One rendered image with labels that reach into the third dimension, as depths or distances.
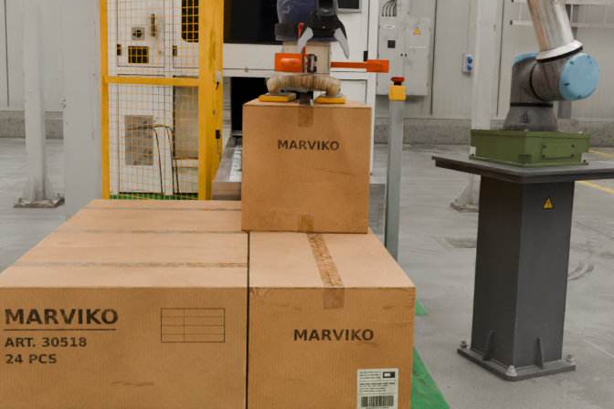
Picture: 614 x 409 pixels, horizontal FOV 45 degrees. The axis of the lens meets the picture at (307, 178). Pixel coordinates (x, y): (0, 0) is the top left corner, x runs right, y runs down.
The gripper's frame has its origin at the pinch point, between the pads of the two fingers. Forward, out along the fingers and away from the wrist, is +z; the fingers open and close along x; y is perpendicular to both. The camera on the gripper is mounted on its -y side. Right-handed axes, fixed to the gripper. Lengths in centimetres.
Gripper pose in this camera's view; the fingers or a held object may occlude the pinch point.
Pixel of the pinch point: (322, 58)
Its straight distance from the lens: 219.9
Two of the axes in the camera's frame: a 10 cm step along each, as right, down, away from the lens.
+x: -10.0, -0.2, -0.6
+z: -0.2, 9.9, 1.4
